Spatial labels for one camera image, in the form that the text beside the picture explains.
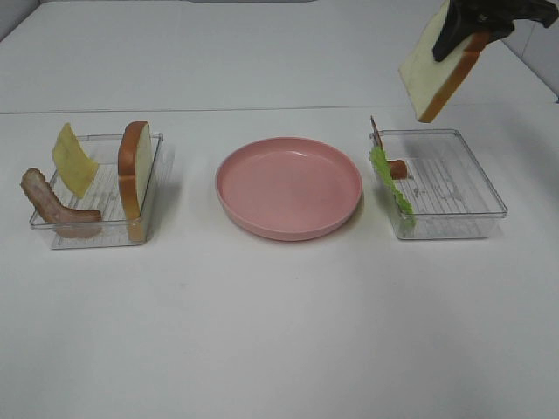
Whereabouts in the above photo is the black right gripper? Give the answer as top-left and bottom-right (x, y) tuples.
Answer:
(432, 0), (558, 62)

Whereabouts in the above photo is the right clear plastic tray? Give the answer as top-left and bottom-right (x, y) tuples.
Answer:
(370, 129), (507, 240)

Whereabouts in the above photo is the bread slice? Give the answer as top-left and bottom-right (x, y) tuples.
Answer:
(117, 121), (153, 243)
(399, 1), (489, 123)

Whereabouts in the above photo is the left clear plastic tray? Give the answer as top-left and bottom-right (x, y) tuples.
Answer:
(30, 133), (173, 250)

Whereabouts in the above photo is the yellow cheese slice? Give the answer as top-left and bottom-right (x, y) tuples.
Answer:
(52, 122), (99, 198)

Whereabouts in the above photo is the pink wavy bacon strip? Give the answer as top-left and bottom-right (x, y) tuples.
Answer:
(20, 168), (102, 238)

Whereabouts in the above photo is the brown bacon strip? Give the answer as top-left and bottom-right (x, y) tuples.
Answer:
(370, 116), (408, 180)

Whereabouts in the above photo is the pink round plate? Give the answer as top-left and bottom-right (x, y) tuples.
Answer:
(215, 137), (362, 241)

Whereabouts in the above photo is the clear plastic tray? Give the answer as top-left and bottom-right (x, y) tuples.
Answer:
(370, 129), (507, 240)
(30, 133), (173, 250)

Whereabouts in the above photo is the green lettuce leaf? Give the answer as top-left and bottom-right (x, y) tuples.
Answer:
(369, 147), (416, 226)

